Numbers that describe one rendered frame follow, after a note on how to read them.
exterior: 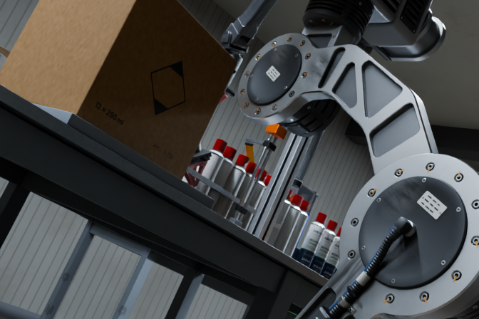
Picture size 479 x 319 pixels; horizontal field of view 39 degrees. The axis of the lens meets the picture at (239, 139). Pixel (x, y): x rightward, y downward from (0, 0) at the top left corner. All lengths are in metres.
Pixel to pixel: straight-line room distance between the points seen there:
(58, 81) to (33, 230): 3.64
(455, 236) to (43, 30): 0.76
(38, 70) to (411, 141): 0.63
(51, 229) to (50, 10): 3.62
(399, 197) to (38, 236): 3.95
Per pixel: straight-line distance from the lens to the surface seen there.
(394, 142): 1.11
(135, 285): 3.37
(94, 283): 5.07
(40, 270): 4.86
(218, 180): 1.92
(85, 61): 1.13
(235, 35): 2.14
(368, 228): 1.01
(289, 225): 2.18
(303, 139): 1.92
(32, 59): 1.23
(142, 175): 1.15
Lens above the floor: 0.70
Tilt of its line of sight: 12 degrees up
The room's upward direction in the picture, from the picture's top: 25 degrees clockwise
